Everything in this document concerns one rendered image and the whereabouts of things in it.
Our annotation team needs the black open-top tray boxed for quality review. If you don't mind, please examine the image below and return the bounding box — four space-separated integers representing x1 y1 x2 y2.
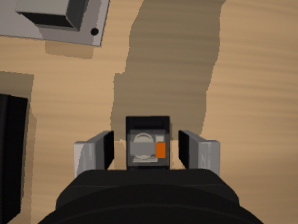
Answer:
0 94 28 224

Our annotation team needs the grey mounting plate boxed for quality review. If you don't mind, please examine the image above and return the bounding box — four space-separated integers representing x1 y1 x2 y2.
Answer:
0 0 110 47

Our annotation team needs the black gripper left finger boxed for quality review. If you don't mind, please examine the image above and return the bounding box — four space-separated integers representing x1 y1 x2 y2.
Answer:
73 131 114 179

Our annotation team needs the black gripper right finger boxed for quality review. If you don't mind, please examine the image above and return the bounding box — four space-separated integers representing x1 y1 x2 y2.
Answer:
178 130 220 177

